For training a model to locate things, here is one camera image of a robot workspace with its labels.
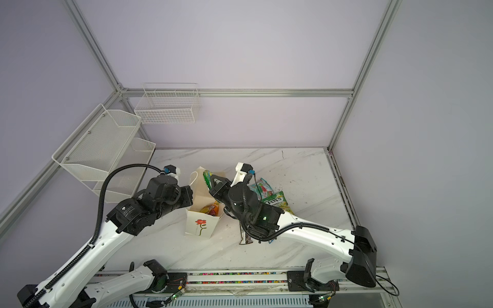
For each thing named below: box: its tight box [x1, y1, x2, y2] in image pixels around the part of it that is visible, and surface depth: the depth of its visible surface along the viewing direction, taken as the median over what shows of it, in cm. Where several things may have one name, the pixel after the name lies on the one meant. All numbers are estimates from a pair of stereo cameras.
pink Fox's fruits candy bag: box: [200, 200, 219, 217], surface depth 88 cm
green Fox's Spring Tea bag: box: [202, 170, 214, 190], surface depth 66 cm
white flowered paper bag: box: [184, 166, 225, 240], surface depth 72 cm
